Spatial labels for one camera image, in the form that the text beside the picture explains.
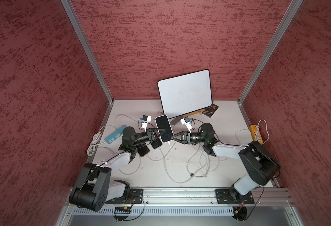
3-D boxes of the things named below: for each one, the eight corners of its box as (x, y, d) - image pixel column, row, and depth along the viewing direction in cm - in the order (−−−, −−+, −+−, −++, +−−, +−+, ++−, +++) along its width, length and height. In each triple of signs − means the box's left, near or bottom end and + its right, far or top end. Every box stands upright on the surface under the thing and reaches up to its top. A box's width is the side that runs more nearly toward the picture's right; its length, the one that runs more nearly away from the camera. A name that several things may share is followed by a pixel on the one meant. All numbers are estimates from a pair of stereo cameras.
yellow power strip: (254, 143, 97) (256, 140, 94) (249, 127, 106) (251, 124, 103) (261, 144, 97) (264, 141, 94) (256, 127, 106) (258, 125, 103)
